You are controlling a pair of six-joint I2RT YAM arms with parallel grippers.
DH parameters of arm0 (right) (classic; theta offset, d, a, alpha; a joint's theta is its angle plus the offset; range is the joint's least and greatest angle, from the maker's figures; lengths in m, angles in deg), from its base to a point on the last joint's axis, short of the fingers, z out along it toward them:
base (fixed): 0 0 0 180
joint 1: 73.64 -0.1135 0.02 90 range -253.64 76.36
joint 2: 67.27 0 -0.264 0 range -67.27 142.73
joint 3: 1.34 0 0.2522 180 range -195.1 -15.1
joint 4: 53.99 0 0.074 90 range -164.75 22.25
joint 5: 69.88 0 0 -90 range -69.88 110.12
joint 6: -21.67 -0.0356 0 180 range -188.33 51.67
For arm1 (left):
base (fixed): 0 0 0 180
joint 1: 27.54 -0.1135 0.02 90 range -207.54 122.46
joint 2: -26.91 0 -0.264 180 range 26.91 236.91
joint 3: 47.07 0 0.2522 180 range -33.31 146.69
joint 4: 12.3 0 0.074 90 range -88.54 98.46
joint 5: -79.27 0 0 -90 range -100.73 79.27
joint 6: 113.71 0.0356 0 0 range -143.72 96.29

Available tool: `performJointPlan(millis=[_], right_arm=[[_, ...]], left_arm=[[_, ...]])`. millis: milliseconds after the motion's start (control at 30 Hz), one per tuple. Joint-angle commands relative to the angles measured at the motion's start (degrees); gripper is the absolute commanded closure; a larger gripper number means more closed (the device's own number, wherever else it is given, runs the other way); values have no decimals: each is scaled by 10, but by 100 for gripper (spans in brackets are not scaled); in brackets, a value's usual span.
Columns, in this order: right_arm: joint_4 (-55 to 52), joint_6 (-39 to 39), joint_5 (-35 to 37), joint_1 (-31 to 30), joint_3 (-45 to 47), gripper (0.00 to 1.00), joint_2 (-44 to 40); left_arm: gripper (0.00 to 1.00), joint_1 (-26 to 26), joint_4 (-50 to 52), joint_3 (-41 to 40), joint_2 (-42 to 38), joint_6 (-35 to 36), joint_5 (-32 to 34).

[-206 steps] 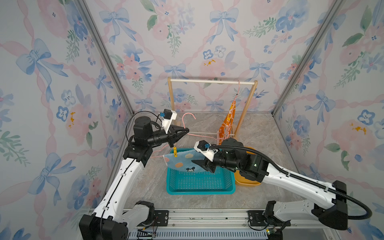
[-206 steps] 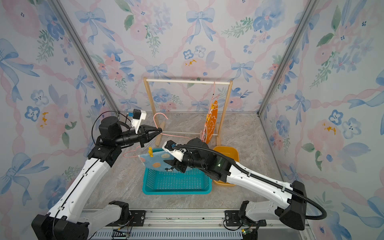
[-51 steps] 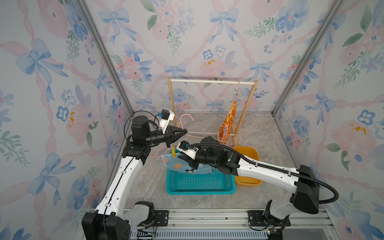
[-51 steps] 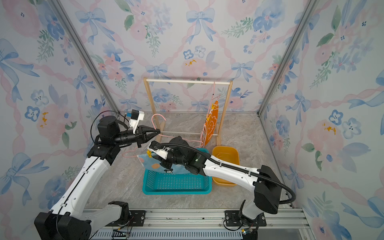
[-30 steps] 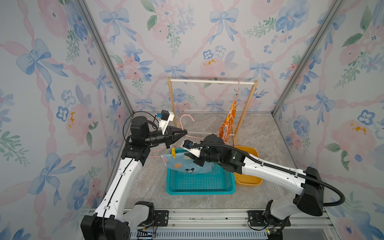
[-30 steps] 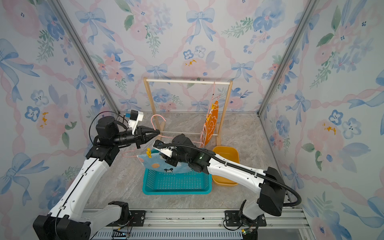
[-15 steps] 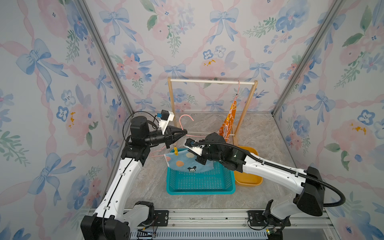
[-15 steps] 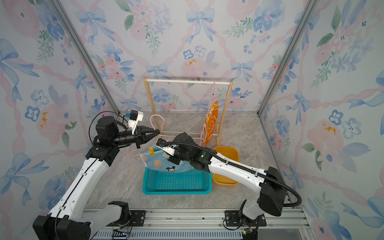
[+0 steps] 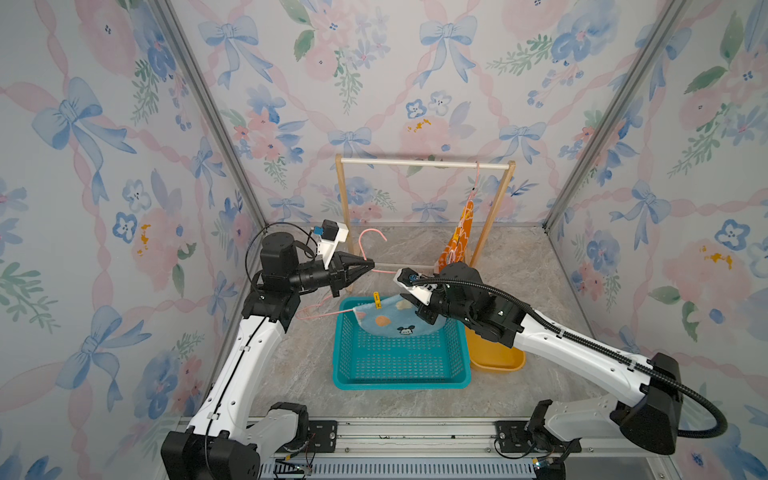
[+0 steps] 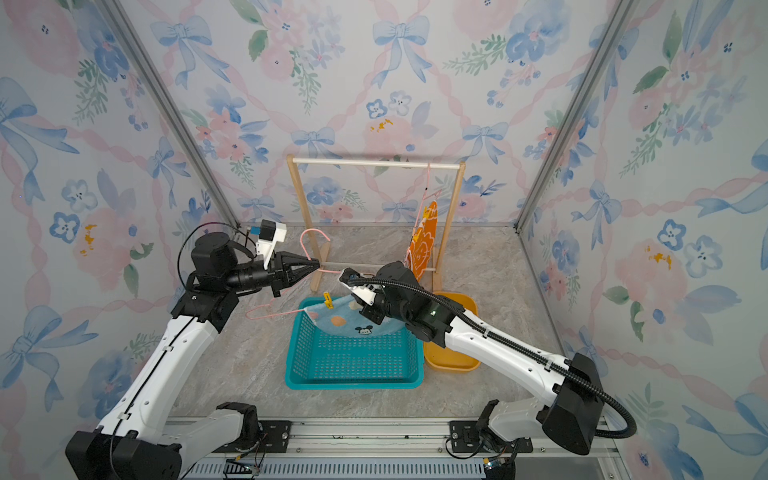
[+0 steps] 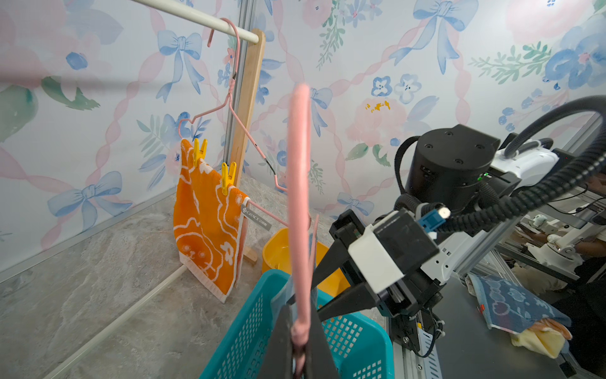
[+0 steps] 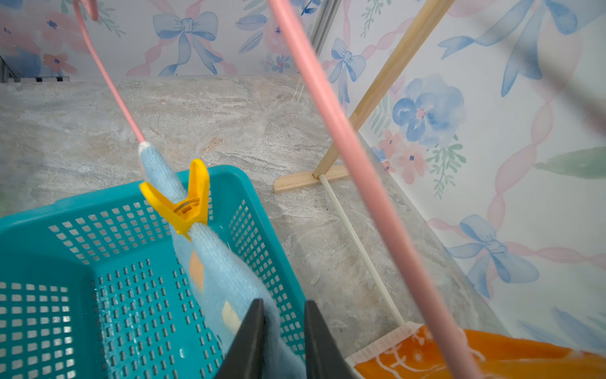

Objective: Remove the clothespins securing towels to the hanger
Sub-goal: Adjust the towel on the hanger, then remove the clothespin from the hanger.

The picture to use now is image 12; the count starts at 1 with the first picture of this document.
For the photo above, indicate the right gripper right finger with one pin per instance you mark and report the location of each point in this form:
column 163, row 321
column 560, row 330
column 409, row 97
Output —
column 323, row 359

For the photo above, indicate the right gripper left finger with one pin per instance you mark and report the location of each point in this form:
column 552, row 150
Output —
column 245, row 358

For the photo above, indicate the light blue towel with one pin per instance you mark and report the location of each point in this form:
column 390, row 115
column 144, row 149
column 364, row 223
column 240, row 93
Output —
column 223, row 285

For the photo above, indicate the right aluminium corner post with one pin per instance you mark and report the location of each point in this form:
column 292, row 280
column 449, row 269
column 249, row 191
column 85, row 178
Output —
column 322, row 22

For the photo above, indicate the pink hanger with orange towel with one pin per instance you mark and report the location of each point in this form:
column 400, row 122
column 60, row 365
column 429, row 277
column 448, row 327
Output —
column 376, row 199

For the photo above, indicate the wooden hanger rack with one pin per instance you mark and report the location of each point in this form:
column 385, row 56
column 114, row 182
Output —
column 422, row 26

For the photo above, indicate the yellow clothespin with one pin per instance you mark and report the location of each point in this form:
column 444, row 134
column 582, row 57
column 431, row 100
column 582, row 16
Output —
column 192, row 210

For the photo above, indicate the orange patterned towel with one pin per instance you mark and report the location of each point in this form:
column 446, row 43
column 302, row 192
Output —
column 410, row 351

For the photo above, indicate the teal plastic basket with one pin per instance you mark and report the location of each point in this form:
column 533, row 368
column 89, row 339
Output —
column 91, row 287

